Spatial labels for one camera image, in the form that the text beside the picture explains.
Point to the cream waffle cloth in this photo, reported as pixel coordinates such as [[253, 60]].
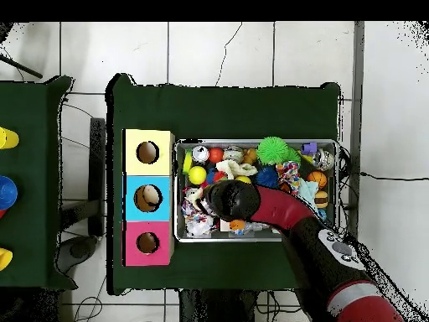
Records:
[[234, 168]]

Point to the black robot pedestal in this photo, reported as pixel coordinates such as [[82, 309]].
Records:
[[221, 308]]

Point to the black rod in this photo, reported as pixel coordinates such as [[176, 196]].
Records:
[[20, 66]]

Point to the large green spiky ball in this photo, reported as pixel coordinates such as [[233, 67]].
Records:
[[273, 149]]

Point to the orange plastic tray block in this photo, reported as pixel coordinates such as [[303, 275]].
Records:
[[238, 225]]

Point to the yellow ball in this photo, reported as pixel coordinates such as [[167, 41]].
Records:
[[197, 175]]

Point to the wooden box with three holes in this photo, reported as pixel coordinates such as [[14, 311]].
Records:
[[164, 184]]

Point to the colourful polka-dot cloth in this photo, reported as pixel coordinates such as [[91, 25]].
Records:
[[289, 176]]

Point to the crushed silver can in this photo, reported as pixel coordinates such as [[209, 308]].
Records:
[[200, 153]]

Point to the black floor stand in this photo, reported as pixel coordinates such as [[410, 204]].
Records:
[[97, 168]]

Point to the blue furry googly-eyed toy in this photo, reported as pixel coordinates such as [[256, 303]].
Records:
[[267, 177]]

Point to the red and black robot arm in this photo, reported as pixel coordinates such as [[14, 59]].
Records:
[[281, 204]]

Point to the toy burger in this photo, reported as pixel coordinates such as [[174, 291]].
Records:
[[321, 198]]

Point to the blue round cap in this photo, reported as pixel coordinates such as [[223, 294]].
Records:
[[7, 192]]

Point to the small orange basketball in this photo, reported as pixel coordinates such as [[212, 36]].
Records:
[[317, 179]]

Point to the green cloth table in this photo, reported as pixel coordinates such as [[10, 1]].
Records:
[[33, 168], [221, 114]]

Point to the red-orange ball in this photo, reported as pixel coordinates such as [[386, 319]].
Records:
[[215, 155]]

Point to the mint green cloth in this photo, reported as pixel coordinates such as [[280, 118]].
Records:
[[307, 191]]

